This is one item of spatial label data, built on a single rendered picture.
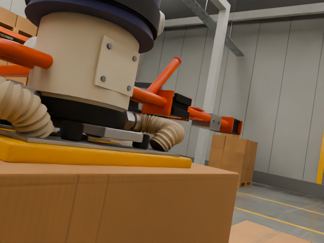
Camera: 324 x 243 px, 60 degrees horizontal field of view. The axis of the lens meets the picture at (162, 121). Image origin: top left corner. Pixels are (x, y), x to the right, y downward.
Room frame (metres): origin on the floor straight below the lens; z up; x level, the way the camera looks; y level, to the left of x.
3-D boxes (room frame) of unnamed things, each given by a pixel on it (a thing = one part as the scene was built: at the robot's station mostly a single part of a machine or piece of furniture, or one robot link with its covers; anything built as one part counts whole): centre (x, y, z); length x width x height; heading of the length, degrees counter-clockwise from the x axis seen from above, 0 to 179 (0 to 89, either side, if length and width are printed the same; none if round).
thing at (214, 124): (0.85, -0.14, 1.07); 0.07 x 0.07 x 0.04; 52
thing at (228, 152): (8.45, -2.29, 0.87); 1.20 x 1.01 x 1.74; 146
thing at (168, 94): (0.68, 0.00, 1.08); 0.10 x 0.08 x 0.06; 52
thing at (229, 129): (0.96, -0.22, 1.07); 0.08 x 0.07 x 0.05; 142
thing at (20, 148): (0.43, 0.07, 0.97); 0.34 x 0.10 x 0.05; 142
